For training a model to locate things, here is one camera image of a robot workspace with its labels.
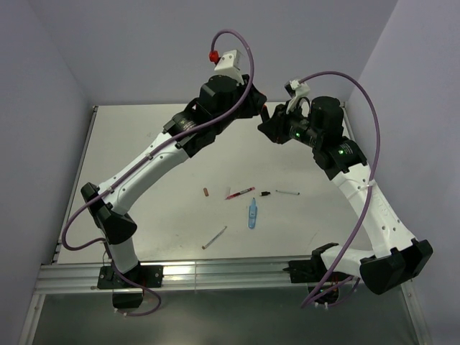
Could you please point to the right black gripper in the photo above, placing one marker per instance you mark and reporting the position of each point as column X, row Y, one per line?
column 274, row 128

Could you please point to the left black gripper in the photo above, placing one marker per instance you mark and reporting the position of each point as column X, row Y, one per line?
column 254, row 101

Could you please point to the blue highlighter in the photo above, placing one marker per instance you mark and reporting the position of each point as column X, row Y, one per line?
column 252, row 214

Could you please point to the black orange highlighter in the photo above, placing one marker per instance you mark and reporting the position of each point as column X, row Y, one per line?
column 264, row 114

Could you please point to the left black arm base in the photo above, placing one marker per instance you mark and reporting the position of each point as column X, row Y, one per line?
column 149, row 276

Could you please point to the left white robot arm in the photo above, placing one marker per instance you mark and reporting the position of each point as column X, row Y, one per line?
column 220, row 101

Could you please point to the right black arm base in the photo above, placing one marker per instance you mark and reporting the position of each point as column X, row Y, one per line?
column 312, row 270

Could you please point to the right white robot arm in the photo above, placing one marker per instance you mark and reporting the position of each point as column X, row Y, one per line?
column 396, row 255

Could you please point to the white black pen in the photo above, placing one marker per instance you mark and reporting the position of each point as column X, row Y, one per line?
column 287, row 192

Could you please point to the red pen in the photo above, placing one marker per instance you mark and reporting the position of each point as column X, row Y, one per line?
column 242, row 192

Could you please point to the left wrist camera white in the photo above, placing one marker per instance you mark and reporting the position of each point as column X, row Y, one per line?
column 228, row 65

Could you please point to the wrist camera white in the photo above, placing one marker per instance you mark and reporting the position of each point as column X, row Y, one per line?
column 228, row 65
column 297, row 91

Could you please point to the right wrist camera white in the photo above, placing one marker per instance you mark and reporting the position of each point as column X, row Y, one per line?
column 297, row 91

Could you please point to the aluminium rail frame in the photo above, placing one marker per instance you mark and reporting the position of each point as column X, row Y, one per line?
column 212, row 301

